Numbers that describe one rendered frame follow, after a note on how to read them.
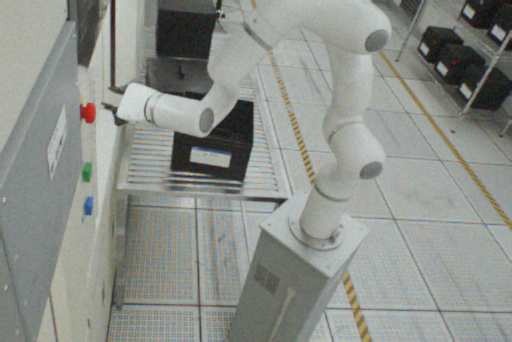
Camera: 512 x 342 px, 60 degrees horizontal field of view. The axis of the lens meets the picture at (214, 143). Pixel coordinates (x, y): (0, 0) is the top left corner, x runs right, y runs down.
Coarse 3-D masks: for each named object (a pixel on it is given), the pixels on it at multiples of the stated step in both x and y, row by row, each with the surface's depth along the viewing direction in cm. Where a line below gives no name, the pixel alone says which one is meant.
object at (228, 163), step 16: (192, 96) 173; (240, 112) 176; (224, 128) 181; (240, 128) 180; (176, 144) 153; (192, 144) 153; (208, 144) 152; (224, 144) 152; (240, 144) 151; (176, 160) 158; (192, 160) 157; (208, 160) 157; (224, 160) 156; (240, 160) 156; (224, 176) 161; (240, 176) 160
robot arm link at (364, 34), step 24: (264, 0) 94; (288, 0) 91; (312, 0) 91; (336, 0) 91; (264, 24) 93; (288, 24) 93; (312, 24) 94; (336, 24) 92; (360, 24) 90; (384, 24) 90; (360, 48) 93
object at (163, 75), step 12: (156, 60) 202; (168, 60) 203; (180, 60) 205; (192, 60) 206; (204, 60) 208; (156, 72) 193; (168, 72) 195; (180, 72) 193; (192, 72) 197; (204, 72) 199; (156, 84) 186; (168, 84) 187; (180, 84) 188; (192, 84) 189; (204, 84) 191; (180, 96) 185
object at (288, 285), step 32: (352, 224) 152; (256, 256) 155; (288, 256) 144; (320, 256) 139; (352, 256) 155; (256, 288) 162; (288, 288) 149; (320, 288) 140; (256, 320) 171; (288, 320) 157
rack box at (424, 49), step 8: (432, 32) 404; (440, 32) 401; (448, 32) 404; (424, 40) 415; (432, 40) 401; (440, 40) 393; (448, 40) 394; (456, 40) 394; (424, 48) 414; (432, 48) 401; (440, 48) 397; (424, 56) 413; (432, 56) 403
